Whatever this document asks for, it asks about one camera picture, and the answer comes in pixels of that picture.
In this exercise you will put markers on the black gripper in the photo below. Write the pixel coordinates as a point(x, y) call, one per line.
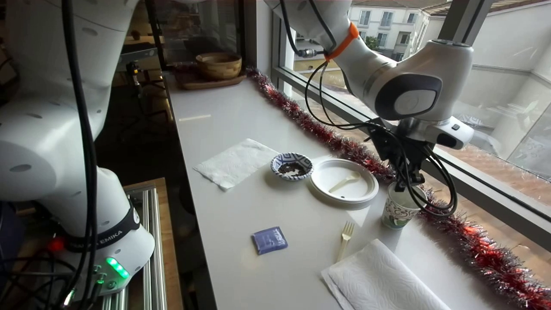
point(405, 153)

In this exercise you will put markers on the white patterned paper cup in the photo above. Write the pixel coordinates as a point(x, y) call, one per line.
point(400, 206)

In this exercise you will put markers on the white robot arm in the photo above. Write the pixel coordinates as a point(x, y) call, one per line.
point(66, 53)

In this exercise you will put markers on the small white plastic spoon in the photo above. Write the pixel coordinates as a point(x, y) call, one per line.
point(343, 182)

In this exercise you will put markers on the white round plate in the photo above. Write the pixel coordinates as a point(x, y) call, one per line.
point(355, 194)

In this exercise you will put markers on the white plastic fork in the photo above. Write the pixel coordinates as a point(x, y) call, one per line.
point(345, 237)

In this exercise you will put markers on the blue patterned small bowl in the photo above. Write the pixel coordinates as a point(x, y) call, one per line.
point(291, 165)

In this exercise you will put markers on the white folded cloth towel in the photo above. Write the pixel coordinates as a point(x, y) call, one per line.
point(376, 279)

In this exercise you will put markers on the red tinsel garland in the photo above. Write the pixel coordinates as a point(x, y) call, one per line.
point(503, 272)

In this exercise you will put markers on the blue tea bag packet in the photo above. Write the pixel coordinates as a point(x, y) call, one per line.
point(269, 239)

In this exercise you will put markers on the white paper napkin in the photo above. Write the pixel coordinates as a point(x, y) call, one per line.
point(235, 163)

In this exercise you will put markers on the woven basket bowl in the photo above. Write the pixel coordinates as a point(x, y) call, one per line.
point(219, 65)

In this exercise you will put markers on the wooden tray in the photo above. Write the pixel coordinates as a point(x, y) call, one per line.
point(193, 79)

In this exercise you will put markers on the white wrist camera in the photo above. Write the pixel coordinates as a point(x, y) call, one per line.
point(453, 132)

